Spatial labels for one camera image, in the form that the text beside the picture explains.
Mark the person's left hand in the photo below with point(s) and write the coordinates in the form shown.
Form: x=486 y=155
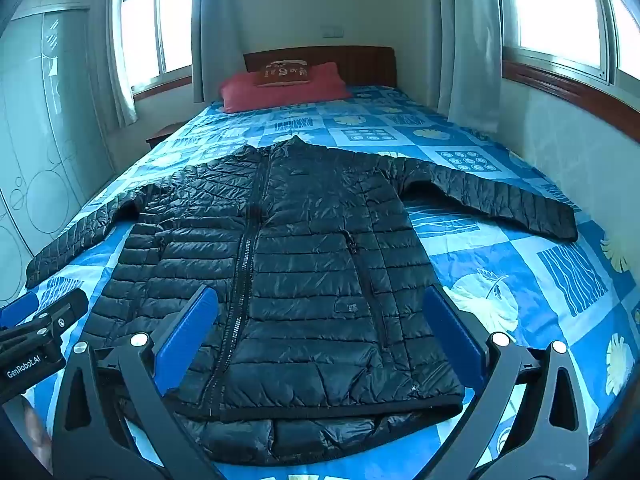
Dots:
x=37 y=435

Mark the wide white curtain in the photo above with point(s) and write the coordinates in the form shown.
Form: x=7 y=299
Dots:
x=470 y=35

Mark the bed with blue patterned sheet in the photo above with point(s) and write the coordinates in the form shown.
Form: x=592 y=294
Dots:
x=500 y=270

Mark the brown printed cushion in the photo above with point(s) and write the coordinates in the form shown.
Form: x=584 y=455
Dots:
x=282 y=72

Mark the red pillow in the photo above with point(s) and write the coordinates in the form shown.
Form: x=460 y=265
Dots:
x=300 y=95

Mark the large window with wooden sill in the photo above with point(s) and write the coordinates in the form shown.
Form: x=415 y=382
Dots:
x=555 y=10

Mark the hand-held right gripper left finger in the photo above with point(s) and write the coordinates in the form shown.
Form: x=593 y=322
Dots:
x=187 y=322

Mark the black puffer jacket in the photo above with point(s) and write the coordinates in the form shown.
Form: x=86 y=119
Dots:
x=300 y=260

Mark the wooden headboard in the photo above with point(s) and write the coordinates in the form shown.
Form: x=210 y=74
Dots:
x=367 y=65

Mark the grey curtain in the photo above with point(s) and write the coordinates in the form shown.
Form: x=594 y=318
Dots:
x=215 y=30

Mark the wooden nightstand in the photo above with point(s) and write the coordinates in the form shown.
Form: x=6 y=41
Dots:
x=162 y=134

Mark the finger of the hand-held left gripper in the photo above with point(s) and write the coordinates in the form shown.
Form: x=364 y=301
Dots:
x=17 y=310
x=65 y=307

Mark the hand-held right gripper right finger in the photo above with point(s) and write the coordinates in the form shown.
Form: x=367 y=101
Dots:
x=452 y=330

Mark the narrow white curtain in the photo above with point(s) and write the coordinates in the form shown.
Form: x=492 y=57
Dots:
x=120 y=85

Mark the white patterned wardrobe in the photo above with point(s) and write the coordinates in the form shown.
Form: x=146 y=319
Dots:
x=45 y=135

